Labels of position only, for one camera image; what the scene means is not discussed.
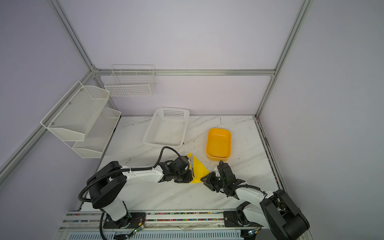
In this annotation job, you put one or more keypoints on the yellow plastic tray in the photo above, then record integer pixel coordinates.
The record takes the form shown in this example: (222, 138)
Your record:
(219, 145)

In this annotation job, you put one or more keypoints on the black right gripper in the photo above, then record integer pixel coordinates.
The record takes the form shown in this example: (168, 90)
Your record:
(209, 181)

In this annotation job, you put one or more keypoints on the white perforated plastic basket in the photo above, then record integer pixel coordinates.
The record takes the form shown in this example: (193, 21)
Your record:
(168, 127)

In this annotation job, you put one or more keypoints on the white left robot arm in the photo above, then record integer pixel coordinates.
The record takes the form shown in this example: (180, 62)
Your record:
(104, 186)

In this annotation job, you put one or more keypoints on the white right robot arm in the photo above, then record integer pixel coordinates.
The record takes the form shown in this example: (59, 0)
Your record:
(275, 211)

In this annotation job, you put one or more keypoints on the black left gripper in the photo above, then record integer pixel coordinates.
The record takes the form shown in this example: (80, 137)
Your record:
(188, 179)

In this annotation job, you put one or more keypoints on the white mesh upper wall shelf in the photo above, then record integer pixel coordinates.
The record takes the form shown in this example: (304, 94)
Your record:
(72, 118)

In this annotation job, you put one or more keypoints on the white wire wall basket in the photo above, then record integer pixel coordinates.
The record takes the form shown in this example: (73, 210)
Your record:
(131, 81)

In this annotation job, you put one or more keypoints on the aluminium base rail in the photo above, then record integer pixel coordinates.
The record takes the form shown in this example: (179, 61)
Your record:
(162, 225)

